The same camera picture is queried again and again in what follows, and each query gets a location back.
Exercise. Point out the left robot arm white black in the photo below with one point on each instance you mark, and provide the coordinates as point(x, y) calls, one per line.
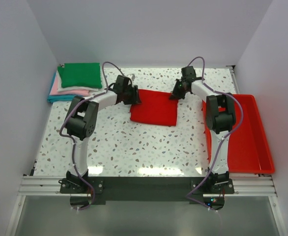
point(80, 121)

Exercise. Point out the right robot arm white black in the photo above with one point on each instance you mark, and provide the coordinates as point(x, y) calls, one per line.
point(220, 118)

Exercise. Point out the green folded t shirt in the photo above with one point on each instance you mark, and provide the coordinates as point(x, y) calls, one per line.
point(80, 75)

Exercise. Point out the teal folded t shirt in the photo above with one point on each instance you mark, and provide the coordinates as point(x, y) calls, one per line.
point(55, 98)

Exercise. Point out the red plastic bin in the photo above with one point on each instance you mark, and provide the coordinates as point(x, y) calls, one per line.
point(246, 150)

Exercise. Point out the pink folded t shirt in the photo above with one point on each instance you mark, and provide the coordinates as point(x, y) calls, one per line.
point(53, 90)

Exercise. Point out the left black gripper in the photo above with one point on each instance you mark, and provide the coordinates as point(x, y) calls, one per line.
point(134, 99)

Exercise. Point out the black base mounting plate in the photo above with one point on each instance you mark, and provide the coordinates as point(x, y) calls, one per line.
point(100, 190)

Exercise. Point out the red t shirt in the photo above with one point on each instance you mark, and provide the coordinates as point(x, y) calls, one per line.
point(156, 108)

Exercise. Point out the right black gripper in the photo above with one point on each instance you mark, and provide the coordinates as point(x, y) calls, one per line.
point(175, 95)

